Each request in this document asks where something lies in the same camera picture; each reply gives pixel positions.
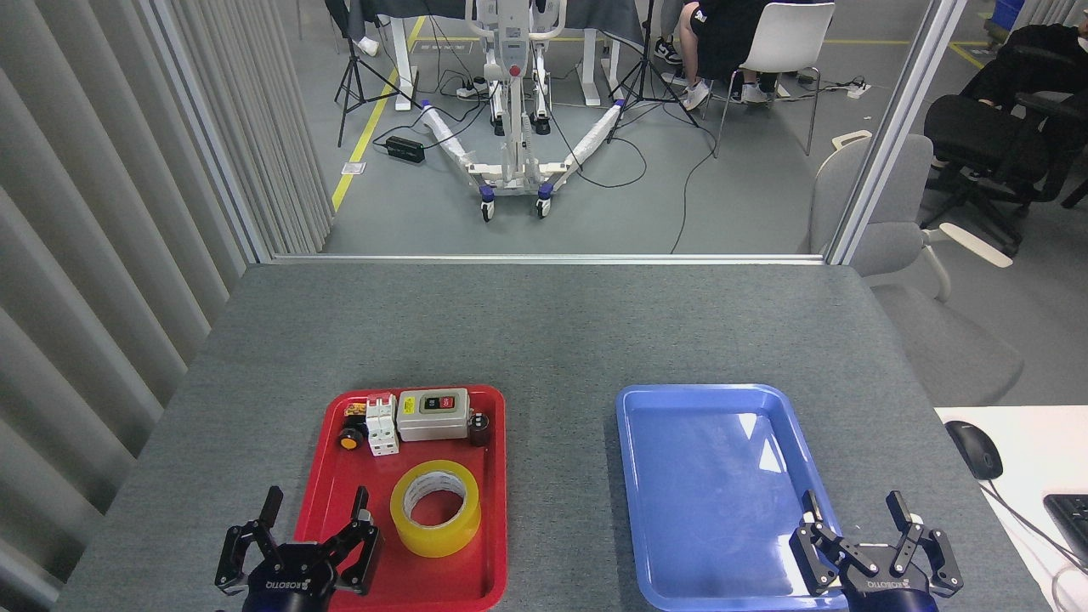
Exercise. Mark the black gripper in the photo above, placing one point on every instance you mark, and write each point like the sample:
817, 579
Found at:
293, 586
888, 591

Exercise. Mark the yellow tape roll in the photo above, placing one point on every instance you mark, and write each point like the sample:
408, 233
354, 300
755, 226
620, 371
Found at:
435, 544

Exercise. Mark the black orange push button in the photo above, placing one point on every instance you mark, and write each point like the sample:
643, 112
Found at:
350, 439

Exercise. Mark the red plastic tray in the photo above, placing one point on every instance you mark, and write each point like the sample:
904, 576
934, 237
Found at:
429, 586

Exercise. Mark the black computer mouse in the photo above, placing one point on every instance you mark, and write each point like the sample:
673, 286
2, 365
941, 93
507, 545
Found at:
975, 449

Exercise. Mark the white circuit breaker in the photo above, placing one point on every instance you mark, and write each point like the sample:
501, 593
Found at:
382, 429

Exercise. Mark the blue plastic tray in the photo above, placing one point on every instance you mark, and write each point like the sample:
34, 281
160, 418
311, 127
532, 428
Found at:
705, 510

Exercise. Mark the white desk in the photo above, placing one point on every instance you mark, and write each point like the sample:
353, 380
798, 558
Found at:
1037, 459

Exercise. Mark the black keyboard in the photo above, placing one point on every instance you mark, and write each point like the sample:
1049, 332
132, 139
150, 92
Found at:
1071, 523

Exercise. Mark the small black dark red component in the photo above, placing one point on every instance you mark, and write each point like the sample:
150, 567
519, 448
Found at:
480, 429

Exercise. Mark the grey office chair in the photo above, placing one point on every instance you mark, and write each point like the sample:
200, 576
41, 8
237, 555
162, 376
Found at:
901, 246

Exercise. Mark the black power adapter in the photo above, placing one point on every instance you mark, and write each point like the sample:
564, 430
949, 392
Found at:
405, 150

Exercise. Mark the black office chair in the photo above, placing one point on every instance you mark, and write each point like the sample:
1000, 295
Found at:
977, 136

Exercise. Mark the white power strip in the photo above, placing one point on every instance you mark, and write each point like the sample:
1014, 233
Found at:
858, 88
472, 89

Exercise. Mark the black tripod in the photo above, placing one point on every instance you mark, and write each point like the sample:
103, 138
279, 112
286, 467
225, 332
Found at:
350, 81
643, 85

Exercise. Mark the white table leg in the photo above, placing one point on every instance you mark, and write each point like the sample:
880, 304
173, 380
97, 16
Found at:
406, 68
592, 72

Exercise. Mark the white wheeled stand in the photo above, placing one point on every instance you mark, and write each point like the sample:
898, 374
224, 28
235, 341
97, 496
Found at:
512, 93

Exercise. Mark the white chair with metal legs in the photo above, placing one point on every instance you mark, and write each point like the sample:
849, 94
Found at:
795, 38

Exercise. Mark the seated person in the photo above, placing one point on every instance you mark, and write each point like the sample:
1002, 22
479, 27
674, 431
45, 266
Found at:
722, 30

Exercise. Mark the grey push button switch box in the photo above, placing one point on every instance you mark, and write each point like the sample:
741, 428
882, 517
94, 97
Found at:
433, 421

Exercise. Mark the silver frame rail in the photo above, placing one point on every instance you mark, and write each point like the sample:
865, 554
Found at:
544, 257

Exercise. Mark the silver frame post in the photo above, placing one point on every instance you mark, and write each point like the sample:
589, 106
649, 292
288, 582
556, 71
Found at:
212, 144
901, 127

